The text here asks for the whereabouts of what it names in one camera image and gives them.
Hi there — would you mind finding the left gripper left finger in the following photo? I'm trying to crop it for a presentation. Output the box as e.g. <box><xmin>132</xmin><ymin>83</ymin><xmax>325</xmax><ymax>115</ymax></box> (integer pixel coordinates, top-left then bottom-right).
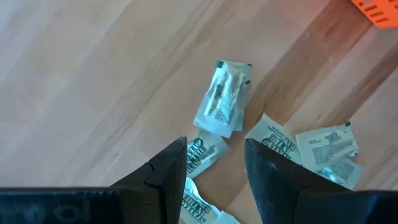
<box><xmin>0</xmin><ymin>136</ymin><xmax>188</xmax><ymax>224</ymax></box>

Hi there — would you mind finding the orange plastic mesh basket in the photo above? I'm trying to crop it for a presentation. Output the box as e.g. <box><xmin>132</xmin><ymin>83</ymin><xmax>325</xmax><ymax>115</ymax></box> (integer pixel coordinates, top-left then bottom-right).
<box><xmin>350</xmin><ymin>0</ymin><xmax>398</xmax><ymax>30</ymax></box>

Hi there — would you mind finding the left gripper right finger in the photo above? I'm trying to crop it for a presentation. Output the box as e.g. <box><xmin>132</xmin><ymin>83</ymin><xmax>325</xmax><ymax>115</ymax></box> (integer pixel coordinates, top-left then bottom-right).
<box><xmin>244</xmin><ymin>139</ymin><xmax>398</xmax><ymax>224</ymax></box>

